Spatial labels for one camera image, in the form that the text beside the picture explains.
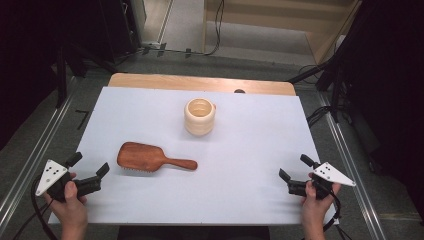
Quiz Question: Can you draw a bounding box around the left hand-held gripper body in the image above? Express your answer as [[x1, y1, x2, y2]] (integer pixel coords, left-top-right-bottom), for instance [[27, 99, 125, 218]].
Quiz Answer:
[[35, 159, 102, 203]]

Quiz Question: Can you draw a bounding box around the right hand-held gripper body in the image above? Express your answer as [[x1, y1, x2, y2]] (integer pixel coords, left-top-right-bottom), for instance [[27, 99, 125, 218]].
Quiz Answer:
[[287, 161, 357, 201]]

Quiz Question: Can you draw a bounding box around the brown wooden hairbrush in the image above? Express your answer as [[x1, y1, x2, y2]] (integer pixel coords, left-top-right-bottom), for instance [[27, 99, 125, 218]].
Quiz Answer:
[[116, 141, 199, 174]]

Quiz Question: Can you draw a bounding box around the cream ribbed cup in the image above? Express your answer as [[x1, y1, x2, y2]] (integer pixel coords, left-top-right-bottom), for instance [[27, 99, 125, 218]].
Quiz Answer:
[[183, 97, 217, 137]]

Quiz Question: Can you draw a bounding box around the person's right hand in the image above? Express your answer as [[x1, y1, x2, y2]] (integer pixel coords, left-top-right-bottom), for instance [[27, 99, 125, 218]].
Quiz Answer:
[[301, 181, 342, 228]]

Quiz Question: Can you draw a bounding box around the person's left hand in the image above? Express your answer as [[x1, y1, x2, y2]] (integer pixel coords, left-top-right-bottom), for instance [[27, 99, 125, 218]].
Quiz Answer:
[[43, 172, 89, 231]]

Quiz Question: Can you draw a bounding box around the white table mat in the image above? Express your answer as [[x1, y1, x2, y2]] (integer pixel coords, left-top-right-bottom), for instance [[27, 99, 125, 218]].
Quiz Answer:
[[48, 86, 340, 226]]

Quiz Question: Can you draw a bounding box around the black curtain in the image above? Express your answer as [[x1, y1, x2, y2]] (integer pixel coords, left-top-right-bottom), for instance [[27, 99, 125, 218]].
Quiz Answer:
[[0, 0, 73, 151], [328, 0, 424, 214]]

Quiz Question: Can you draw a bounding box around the person's dark clothing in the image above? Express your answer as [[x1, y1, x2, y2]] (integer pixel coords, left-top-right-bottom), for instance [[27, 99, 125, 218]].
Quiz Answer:
[[117, 225, 272, 240]]

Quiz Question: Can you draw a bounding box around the black cabinet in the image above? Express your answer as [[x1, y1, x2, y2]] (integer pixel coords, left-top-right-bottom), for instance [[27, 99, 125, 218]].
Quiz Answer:
[[98, 0, 142, 64]]

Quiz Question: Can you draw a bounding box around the metal floor rail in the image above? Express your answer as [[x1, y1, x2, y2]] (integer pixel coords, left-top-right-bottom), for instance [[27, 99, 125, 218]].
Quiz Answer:
[[0, 75, 82, 231], [315, 90, 388, 240]]

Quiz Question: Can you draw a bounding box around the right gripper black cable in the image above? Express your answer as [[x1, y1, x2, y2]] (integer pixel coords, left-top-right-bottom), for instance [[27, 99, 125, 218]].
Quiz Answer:
[[322, 191, 353, 240]]

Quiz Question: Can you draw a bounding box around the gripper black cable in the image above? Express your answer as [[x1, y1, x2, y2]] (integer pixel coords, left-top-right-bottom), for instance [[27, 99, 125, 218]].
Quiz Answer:
[[322, 191, 353, 240], [13, 175, 59, 240]]

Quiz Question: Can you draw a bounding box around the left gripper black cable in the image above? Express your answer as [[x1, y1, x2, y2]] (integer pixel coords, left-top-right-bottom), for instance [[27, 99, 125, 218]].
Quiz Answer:
[[13, 175, 59, 240]]

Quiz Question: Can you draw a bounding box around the black floor cable bundle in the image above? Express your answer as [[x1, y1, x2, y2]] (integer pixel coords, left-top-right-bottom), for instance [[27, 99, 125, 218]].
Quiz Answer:
[[305, 105, 333, 128]]

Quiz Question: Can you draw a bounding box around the black hanging cable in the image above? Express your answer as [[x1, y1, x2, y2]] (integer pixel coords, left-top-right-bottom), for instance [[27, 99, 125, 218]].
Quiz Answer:
[[203, 0, 225, 57]]

